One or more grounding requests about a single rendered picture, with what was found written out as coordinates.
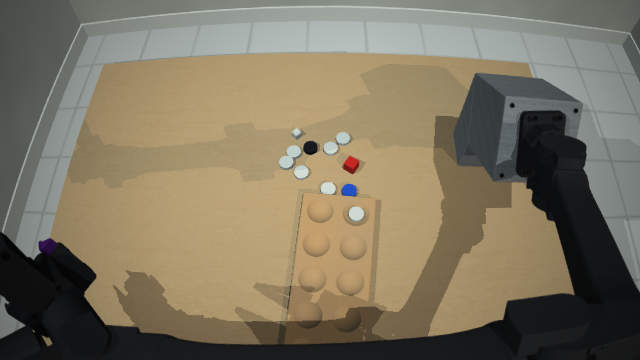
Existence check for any blue disc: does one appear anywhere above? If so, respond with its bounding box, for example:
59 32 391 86
342 184 357 196

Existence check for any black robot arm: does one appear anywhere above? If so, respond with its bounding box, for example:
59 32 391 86
0 110 640 360

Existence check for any tan tray with round pockets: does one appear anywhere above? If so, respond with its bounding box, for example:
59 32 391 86
284 192 376 344

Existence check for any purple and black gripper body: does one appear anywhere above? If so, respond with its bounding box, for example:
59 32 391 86
5 242 96 327

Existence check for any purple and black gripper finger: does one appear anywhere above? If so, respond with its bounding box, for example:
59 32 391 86
38 238 57 256

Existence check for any white disc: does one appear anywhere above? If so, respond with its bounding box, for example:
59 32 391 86
349 207 364 222
279 156 294 170
336 132 350 146
287 145 301 160
324 142 338 156
321 182 336 195
294 165 309 180

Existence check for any black disc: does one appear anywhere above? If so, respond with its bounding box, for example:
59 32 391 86
303 141 318 155

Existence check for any red cube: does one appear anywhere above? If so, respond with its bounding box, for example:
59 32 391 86
343 156 359 174

